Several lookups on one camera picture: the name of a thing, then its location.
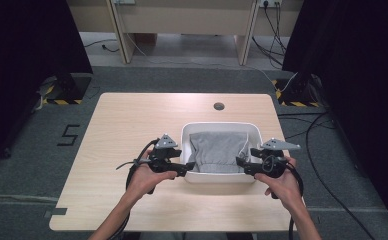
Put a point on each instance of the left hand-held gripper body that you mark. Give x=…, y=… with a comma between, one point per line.
x=162, y=158

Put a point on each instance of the person's right hand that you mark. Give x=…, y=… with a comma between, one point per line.
x=287, y=190

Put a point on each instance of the beige desk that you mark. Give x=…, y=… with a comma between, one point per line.
x=182, y=20

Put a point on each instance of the black stand base striped tape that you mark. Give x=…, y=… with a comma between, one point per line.
x=72, y=86
x=297, y=91

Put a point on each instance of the black curtain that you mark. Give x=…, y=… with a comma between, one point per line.
x=358, y=83
x=22, y=66

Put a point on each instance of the white wall socket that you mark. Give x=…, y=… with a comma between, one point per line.
x=271, y=2

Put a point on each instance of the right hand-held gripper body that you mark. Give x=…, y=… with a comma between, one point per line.
x=273, y=163

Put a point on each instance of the grey cloth garment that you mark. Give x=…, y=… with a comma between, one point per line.
x=218, y=150

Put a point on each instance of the white plastic bin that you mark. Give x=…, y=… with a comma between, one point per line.
x=222, y=178

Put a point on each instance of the person's left hand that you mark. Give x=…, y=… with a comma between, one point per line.
x=145, y=181

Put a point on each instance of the grey floor tape piece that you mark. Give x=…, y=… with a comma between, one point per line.
x=56, y=212

